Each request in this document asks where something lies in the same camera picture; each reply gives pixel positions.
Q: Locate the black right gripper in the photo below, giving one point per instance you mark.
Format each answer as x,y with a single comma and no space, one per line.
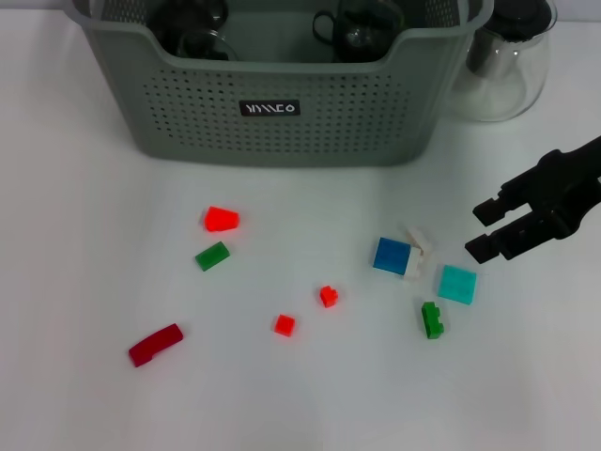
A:
573,183

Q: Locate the blue square toy plate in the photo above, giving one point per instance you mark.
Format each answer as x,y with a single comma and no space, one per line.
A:
392,256

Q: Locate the grey perforated storage bin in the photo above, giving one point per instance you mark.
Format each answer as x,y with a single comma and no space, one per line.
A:
328,117

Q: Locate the orange wedge toy block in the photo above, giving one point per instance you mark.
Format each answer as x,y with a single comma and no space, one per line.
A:
221,218

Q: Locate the teal square toy plate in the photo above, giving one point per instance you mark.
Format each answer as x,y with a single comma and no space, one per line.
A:
457,284

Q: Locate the green studded toy brick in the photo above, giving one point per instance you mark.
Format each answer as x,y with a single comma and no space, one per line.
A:
432,321

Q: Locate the glass carafe with black lid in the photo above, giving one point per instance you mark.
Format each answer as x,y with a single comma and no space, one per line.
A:
502,80

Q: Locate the small orange notched brick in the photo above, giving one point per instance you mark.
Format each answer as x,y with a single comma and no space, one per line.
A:
328,296

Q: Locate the small orange cube brick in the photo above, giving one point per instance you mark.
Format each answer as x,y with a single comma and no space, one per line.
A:
285,325

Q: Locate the green sloped toy brick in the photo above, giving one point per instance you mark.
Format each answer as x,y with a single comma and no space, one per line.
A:
212,256

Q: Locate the dark red curved brick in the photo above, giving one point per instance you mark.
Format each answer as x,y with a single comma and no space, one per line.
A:
155,347

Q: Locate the black round teapot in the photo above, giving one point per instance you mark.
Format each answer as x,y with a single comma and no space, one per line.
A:
174,19

